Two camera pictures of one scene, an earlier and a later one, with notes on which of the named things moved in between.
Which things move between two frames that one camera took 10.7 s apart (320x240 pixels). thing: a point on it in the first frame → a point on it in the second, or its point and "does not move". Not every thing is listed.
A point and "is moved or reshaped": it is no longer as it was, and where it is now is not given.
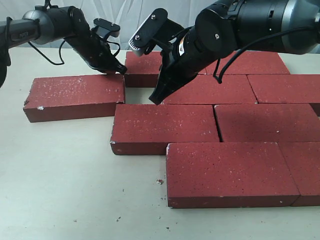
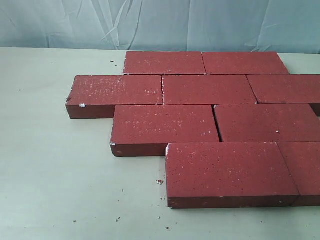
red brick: [146, 129] does not move
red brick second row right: [285, 88] does not move
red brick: [205, 89] does not move
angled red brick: [74, 98] is moved or reshaped
